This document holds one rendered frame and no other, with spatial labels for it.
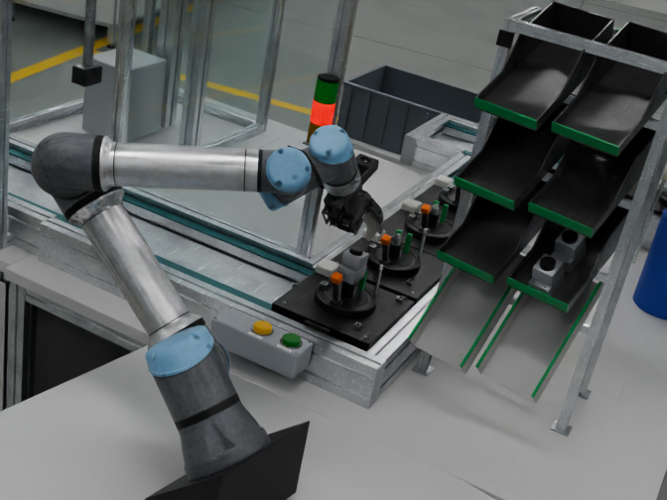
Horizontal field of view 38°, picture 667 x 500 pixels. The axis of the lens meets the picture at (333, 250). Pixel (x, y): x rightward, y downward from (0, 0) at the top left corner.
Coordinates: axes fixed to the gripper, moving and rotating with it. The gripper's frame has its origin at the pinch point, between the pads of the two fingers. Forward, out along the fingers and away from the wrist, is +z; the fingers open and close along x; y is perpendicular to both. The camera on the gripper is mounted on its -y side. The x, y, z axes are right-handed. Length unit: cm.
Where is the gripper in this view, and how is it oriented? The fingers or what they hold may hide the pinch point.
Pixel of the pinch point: (362, 221)
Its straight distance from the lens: 210.2
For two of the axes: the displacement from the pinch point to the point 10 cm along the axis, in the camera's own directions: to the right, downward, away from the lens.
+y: -4.5, 8.3, -3.3
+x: 8.7, 3.4, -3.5
